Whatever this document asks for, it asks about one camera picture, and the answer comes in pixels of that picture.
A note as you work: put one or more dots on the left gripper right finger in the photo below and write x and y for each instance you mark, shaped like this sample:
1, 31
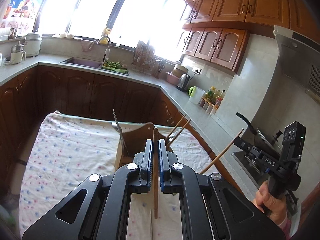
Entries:
210, 207

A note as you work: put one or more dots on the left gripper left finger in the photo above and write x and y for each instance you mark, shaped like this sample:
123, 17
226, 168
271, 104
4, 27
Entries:
98, 208

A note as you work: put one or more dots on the metal chopstick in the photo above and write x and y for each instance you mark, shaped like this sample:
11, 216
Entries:
151, 225
123, 142

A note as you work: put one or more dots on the dark wooden chopstick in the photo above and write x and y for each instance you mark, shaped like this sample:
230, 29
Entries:
155, 175

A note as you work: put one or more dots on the silver spoon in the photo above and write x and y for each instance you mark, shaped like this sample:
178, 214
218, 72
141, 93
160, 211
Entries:
118, 129

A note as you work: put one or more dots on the chrome kitchen faucet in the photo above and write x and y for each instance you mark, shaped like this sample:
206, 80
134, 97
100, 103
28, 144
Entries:
107, 50

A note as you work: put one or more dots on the right hand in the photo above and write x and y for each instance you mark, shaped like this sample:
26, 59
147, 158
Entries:
277, 207

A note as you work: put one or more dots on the black wok pan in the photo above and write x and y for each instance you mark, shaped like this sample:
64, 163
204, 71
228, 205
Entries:
267, 143

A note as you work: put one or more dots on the floral white tablecloth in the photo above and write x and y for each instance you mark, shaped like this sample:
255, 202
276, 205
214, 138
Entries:
66, 151

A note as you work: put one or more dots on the wooden utensil holder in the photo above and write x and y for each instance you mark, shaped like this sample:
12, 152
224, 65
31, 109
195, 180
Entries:
135, 138

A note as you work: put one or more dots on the condiment bottles rack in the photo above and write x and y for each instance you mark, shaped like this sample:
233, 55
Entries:
212, 99

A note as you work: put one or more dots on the white green pitcher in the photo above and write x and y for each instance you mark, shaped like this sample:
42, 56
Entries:
195, 94

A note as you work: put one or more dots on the range hood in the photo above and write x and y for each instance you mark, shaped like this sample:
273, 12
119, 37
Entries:
299, 58

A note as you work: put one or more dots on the steel electric kettle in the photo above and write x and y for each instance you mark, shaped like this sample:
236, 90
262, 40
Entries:
183, 82

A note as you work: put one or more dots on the pink basin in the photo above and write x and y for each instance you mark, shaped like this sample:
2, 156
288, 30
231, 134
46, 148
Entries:
172, 79

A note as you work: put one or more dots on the green vegetable basket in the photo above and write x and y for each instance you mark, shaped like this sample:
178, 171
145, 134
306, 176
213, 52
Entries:
114, 67

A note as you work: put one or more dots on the dish drying rack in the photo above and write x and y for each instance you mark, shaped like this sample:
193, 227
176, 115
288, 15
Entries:
145, 61

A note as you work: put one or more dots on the white blender jug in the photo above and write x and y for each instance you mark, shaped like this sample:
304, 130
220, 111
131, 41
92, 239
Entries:
17, 54

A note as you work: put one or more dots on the yellow bottle on sill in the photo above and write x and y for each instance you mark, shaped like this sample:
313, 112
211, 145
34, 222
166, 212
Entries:
106, 31

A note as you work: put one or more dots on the white steamer pot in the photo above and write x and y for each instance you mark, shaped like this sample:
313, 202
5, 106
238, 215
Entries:
32, 44

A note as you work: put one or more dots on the fruit beach poster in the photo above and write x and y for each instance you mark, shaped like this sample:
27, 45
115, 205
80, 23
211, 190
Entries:
19, 15

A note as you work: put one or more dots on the wall cabinets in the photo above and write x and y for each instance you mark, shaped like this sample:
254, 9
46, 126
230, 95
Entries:
217, 31

